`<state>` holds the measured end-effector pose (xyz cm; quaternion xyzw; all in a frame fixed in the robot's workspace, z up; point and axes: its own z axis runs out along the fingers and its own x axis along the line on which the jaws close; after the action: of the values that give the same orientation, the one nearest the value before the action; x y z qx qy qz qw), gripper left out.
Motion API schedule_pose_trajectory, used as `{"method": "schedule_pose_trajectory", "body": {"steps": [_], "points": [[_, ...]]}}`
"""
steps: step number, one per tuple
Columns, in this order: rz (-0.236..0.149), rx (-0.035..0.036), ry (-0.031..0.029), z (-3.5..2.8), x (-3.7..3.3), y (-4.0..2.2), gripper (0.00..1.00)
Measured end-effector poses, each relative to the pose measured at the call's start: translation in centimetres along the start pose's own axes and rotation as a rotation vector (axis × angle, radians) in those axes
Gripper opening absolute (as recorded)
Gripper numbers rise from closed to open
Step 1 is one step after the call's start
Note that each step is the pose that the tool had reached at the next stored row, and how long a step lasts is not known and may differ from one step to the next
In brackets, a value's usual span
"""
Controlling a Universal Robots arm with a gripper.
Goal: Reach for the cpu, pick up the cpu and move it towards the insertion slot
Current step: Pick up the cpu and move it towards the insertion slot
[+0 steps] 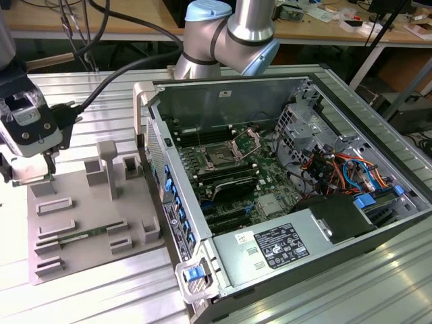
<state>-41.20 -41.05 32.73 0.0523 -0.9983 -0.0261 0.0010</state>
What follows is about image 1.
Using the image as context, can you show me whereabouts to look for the silver wrist camera black face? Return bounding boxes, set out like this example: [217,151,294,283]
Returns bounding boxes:
[0,90,65,158]

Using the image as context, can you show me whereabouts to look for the silver power supply with label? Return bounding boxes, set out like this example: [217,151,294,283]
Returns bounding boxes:
[211,208,333,294]

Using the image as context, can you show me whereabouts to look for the black plastic shroud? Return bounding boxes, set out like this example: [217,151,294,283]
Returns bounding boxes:
[290,194,377,246]

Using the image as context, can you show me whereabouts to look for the black expansion slot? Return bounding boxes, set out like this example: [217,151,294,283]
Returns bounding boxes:
[207,215,254,234]
[204,207,250,223]

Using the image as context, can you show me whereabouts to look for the black monitor stand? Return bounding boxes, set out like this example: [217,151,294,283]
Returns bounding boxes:
[367,0,396,22]

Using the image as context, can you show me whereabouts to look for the metal socket cover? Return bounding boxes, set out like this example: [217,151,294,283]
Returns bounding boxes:
[230,128,263,161]

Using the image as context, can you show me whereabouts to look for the green motherboard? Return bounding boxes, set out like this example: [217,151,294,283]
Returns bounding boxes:
[170,121,304,237]

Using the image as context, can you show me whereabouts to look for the blue disk carrier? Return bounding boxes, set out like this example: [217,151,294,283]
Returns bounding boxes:
[353,192,378,212]

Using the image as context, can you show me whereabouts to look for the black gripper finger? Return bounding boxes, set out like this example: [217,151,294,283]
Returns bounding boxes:
[0,151,14,185]
[45,150,57,178]

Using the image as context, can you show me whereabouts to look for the black RAM slot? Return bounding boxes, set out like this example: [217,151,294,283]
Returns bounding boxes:
[197,167,257,185]
[175,125,234,138]
[177,132,236,146]
[194,161,252,176]

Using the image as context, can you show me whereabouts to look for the blue case latch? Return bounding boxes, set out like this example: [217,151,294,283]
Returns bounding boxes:
[184,265,203,281]

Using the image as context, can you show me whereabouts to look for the pink cardboard box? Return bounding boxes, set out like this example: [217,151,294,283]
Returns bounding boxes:
[404,22,432,38]

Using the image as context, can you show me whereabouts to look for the CPU socket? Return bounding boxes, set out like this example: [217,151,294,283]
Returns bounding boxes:
[200,143,237,171]

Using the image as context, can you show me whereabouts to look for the open black silver PC case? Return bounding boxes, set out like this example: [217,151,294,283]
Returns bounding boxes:
[132,72,431,324]

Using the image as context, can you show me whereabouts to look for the black cable beige sleeve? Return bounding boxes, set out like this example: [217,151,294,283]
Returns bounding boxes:
[25,0,112,74]

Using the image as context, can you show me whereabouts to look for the orange wire bundle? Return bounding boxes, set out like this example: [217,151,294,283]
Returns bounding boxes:
[332,152,396,190]

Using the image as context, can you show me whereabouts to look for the green RAM stick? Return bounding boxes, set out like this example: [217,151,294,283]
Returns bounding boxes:
[37,226,111,246]

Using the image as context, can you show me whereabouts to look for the thick black camera cable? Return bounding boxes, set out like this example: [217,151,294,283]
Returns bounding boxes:
[50,0,185,149]

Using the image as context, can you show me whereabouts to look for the black computer tower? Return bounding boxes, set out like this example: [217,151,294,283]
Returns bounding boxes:
[384,100,432,136]

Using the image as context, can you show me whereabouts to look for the wooden desk white frame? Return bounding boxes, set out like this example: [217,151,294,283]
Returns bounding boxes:
[0,0,432,88]

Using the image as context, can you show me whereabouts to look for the black graphics card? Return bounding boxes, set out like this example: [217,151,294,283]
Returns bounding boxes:
[211,177,259,203]

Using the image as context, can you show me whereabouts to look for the green electronic device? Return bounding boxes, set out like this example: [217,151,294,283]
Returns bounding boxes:
[281,5,306,21]

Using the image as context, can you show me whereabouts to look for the silver perforated disk bay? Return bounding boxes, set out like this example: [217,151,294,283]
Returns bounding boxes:
[275,103,325,163]

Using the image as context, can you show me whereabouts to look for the grey parts rack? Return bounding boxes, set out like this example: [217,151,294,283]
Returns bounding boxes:
[26,140,166,286]

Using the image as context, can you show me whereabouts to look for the silver chipset heatsink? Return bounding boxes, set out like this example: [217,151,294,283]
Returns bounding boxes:
[256,194,288,217]

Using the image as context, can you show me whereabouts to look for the white box dark inside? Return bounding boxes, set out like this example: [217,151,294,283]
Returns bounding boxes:
[340,19,372,34]

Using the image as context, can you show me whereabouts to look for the blue wire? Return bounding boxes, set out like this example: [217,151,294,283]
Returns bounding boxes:
[341,158,376,194]

